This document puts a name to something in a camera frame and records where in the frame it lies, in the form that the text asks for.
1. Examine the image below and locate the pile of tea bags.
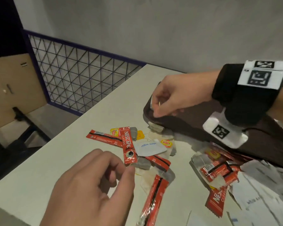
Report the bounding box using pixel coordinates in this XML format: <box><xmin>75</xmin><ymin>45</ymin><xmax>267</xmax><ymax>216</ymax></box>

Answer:
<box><xmin>109</xmin><ymin>121</ymin><xmax>227</xmax><ymax>193</ymax></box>

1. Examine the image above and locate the light wooden cabinet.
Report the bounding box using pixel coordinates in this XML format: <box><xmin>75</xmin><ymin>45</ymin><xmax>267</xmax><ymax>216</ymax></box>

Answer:
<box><xmin>0</xmin><ymin>53</ymin><xmax>47</xmax><ymax>132</ymax></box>

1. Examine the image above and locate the person's right hand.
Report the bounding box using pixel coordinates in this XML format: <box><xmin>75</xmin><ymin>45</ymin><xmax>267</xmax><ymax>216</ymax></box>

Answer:
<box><xmin>152</xmin><ymin>70</ymin><xmax>221</xmax><ymax>118</ymax></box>

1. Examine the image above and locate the pile of white sugar packets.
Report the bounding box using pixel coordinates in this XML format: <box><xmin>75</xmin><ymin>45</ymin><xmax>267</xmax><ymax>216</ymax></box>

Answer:
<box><xmin>133</xmin><ymin>138</ymin><xmax>283</xmax><ymax>226</ymax></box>

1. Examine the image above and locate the pile of red coffee sticks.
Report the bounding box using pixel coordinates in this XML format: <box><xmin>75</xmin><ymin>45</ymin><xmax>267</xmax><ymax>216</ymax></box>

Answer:
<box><xmin>86</xmin><ymin>126</ymin><xmax>242</xmax><ymax>226</ymax></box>

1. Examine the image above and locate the person's left hand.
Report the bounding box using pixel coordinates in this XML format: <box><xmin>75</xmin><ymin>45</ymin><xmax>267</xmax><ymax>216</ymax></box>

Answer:
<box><xmin>39</xmin><ymin>148</ymin><xmax>136</xmax><ymax>226</ymax></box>

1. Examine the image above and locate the white tea bag yellow tag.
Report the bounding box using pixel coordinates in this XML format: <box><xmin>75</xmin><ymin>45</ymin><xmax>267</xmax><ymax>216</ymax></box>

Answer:
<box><xmin>150</xmin><ymin>96</ymin><xmax>162</xmax><ymax>111</ymax></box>

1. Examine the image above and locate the black side table frame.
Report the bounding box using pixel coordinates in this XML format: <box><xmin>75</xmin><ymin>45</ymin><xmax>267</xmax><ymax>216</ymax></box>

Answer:
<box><xmin>0</xmin><ymin>107</ymin><xmax>51</xmax><ymax>186</ymax></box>

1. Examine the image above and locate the black right wrist band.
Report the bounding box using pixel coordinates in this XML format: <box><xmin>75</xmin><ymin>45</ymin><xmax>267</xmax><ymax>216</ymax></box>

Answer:
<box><xmin>212</xmin><ymin>60</ymin><xmax>283</xmax><ymax>126</ymax></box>

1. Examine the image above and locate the dark brown tray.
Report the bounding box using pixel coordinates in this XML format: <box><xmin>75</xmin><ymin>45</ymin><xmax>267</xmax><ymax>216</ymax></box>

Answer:
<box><xmin>142</xmin><ymin>81</ymin><xmax>283</xmax><ymax>170</ymax></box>

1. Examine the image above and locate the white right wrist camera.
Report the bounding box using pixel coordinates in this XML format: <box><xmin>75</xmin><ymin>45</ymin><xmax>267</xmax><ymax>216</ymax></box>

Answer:
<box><xmin>202</xmin><ymin>108</ymin><xmax>248</xmax><ymax>149</ymax></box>

